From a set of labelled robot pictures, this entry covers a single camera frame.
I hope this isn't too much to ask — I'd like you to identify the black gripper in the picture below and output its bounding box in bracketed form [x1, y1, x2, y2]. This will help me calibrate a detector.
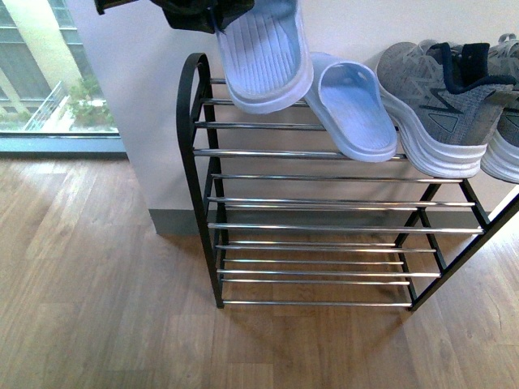
[94, 0, 256, 34]

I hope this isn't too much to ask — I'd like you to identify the light blue slipper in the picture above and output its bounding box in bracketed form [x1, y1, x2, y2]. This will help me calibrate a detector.
[217, 1, 314, 114]
[304, 53, 397, 163]

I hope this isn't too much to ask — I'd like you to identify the grey sneaker white sole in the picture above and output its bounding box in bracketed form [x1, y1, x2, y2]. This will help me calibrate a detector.
[375, 40, 518, 178]
[481, 33, 518, 184]

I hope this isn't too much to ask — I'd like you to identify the black metal shoe rack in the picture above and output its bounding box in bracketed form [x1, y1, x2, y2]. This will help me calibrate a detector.
[177, 53, 518, 311]

